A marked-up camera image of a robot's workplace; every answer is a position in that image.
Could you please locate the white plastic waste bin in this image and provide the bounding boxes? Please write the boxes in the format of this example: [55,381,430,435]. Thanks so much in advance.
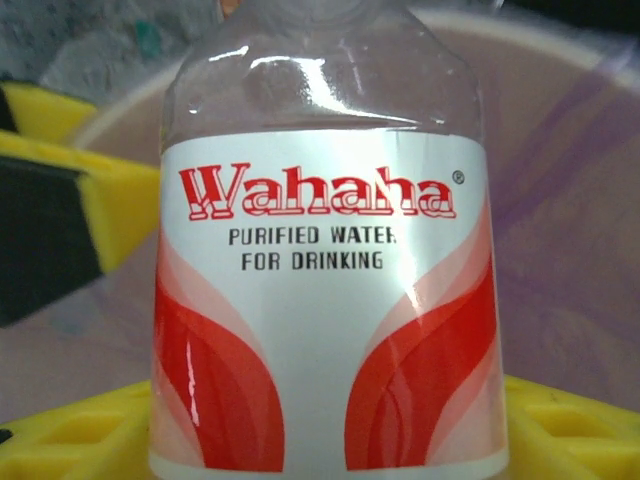
[0,7,640,426]

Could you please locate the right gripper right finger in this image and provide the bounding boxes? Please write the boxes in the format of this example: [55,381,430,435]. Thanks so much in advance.
[503,374,640,480]

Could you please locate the clear bottle red white label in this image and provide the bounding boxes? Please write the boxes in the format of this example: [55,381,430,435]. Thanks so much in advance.
[148,0,510,480]

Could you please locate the small teal object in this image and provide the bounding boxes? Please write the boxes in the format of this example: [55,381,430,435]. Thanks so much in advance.
[134,18,164,59]

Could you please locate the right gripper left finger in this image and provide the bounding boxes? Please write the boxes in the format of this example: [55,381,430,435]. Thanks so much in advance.
[0,379,154,480]

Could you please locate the purple translucent bin bag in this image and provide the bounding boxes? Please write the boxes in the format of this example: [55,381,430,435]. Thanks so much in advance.
[0,19,640,416]

